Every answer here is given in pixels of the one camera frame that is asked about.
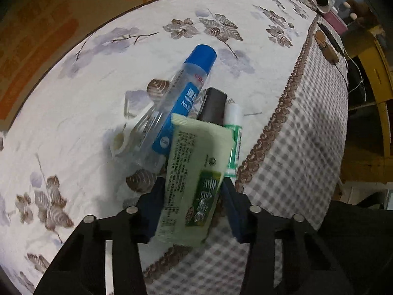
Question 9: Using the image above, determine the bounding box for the blue capped glue bottle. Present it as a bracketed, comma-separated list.
[135, 45, 216, 174]

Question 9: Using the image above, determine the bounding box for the white green lip balm stick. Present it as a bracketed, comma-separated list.
[223, 103, 243, 183]

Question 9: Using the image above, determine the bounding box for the black marker pen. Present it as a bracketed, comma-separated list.
[196, 87, 227, 126]

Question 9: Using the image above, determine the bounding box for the white plastic clip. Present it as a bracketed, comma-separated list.
[109, 100, 154, 157]

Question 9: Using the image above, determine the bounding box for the floral white bed sheet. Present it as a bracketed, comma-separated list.
[1, 0, 348, 294]

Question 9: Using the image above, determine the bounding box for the tan wooden charger plug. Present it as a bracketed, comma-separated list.
[314, 30, 339, 65]

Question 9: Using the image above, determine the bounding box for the black power bank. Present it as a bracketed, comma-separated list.
[318, 23, 345, 57]

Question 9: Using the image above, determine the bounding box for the cardboard box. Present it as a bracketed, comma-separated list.
[1, 0, 154, 124]

